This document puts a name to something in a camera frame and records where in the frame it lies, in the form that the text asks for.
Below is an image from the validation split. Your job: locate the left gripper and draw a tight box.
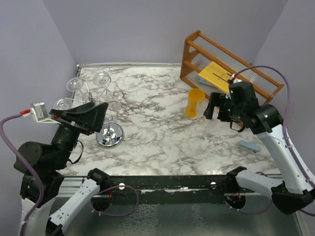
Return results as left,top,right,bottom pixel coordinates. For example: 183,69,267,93
51,100,109,168

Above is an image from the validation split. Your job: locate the purple loop cable left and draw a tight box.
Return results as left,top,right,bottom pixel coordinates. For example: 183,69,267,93
90,184,140,217

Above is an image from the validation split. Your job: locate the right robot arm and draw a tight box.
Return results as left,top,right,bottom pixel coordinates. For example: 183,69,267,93
203,81,315,214

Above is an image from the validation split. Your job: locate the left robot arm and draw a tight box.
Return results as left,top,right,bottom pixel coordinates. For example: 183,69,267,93
14,102,108,236

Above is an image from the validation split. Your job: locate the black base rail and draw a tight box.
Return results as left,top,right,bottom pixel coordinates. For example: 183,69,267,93
87,168,239,205

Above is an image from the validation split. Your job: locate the purple loop cable right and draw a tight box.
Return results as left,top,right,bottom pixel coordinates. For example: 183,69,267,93
227,172,279,215

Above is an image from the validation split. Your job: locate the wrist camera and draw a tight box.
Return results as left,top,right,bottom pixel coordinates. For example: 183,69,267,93
20,102,59,124
227,74,242,85

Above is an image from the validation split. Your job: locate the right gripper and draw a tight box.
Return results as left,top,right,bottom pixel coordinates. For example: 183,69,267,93
204,91,244,122

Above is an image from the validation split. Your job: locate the light blue eraser block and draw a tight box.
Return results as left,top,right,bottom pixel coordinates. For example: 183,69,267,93
238,140,261,153

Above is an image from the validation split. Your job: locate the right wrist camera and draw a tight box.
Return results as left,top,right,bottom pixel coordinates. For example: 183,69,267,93
227,74,242,85

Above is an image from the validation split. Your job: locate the blue patterned small item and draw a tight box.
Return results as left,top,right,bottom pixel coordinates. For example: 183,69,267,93
196,75,212,86

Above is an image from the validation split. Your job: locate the wooden shelf rack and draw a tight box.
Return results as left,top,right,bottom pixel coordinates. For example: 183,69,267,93
180,30,284,104

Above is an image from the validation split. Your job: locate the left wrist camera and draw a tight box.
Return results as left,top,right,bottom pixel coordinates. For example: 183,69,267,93
20,102,59,124

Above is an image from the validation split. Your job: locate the yellow plastic wine glass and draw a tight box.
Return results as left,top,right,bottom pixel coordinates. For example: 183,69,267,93
185,88,205,118

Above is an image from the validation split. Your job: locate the yellow book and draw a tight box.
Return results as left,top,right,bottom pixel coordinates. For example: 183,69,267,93
198,62,232,93

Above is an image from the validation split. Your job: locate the chrome wine glass rack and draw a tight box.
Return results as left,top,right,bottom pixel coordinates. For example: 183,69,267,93
76,78,124,149

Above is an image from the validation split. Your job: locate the clear wine glass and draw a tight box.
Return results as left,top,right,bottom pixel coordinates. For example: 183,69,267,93
54,98,72,110
93,72,111,86
196,98,212,123
66,77,84,92

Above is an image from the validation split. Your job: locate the purple loop cable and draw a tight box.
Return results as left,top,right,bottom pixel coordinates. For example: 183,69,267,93
90,184,140,217
227,172,279,215

